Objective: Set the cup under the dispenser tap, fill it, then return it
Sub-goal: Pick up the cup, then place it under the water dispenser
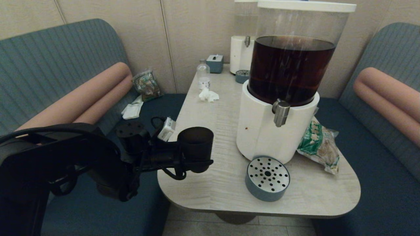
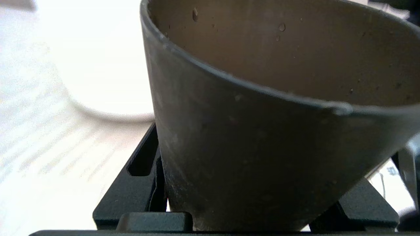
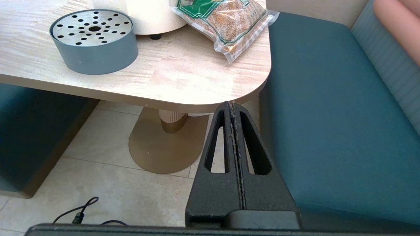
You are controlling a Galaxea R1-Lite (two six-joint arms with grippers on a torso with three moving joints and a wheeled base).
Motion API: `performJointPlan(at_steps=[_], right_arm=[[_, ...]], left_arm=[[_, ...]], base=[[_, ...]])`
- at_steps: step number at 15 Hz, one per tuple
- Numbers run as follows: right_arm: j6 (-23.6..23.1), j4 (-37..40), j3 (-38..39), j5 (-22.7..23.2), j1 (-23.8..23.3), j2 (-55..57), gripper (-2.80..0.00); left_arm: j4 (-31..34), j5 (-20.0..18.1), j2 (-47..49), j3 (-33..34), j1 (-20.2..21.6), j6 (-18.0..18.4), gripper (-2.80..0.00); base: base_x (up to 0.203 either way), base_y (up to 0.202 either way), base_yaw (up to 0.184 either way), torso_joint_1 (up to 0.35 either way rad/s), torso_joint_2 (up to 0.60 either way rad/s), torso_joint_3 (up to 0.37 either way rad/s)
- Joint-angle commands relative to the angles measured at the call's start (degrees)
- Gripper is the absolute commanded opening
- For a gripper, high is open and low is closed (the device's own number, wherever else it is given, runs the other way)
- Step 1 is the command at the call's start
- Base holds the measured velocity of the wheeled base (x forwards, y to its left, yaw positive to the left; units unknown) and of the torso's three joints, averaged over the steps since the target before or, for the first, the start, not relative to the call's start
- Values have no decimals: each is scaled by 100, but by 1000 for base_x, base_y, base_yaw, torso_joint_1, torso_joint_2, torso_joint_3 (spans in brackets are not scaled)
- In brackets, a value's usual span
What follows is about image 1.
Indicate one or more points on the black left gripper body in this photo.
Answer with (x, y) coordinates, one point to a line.
(159, 155)

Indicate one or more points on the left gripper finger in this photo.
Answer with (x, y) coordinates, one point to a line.
(174, 143)
(197, 161)

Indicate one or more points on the black plastic cup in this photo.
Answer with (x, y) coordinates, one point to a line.
(196, 144)

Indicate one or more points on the steel dispenser tap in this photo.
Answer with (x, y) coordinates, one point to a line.
(247, 41)
(281, 113)

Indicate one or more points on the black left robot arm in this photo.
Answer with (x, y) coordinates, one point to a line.
(49, 154)

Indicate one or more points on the white napkin pack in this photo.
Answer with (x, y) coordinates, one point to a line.
(132, 110)

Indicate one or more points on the crumpled white tissue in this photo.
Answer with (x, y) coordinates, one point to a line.
(208, 95)

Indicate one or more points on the brown green snack bag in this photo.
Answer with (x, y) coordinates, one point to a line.
(146, 86)

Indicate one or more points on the dark tea beverage dispenser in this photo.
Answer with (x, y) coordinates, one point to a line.
(259, 131)

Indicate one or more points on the round grey drip tray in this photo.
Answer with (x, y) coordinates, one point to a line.
(262, 192)
(241, 78)

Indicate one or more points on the clear plastic bottle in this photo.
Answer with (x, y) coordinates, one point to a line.
(203, 76)

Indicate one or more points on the grey blue tissue box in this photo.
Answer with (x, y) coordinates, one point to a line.
(215, 64)

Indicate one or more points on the pink left bolster cushion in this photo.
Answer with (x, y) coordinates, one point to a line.
(85, 98)

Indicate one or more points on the pink bolster cushion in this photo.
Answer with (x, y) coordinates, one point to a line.
(390, 97)
(85, 98)

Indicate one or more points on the clear water beverage dispenser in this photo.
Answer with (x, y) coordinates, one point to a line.
(239, 56)

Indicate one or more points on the green white snack bag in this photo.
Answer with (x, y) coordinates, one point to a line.
(319, 147)

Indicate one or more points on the teal left booth bench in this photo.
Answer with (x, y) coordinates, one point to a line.
(49, 65)

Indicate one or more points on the teal booth bench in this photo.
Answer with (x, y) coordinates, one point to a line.
(377, 164)
(49, 65)

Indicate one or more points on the teal right booth bench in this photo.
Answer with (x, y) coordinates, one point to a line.
(377, 164)

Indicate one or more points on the pink right bolster cushion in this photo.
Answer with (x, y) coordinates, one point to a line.
(390, 97)

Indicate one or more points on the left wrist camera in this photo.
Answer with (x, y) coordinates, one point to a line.
(166, 128)

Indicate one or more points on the bronze table pedestal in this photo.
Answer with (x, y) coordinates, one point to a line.
(235, 219)

